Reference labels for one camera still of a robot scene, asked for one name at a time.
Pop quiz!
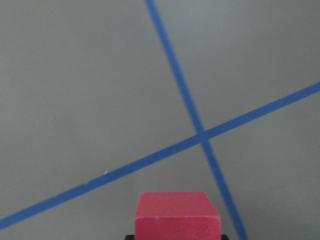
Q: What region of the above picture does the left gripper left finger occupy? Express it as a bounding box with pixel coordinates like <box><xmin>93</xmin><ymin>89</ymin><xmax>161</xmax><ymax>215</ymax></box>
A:
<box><xmin>124</xmin><ymin>234</ymin><xmax>135</xmax><ymax>240</ymax></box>

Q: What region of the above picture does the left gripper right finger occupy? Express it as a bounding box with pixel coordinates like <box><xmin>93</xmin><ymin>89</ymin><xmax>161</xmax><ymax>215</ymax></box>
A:
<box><xmin>221</xmin><ymin>234</ymin><xmax>229</xmax><ymax>240</ymax></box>

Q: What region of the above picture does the red block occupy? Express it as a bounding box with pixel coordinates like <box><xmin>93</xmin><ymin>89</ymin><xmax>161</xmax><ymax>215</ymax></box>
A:
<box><xmin>134</xmin><ymin>191</ymin><xmax>222</xmax><ymax>240</ymax></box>

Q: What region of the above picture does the brown paper table mat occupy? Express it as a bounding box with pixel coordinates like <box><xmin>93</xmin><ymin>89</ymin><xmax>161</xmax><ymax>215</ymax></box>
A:
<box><xmin>0</xmin><ymin>0</ymin><xmax>320</xmax><ymax>240</ymax></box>

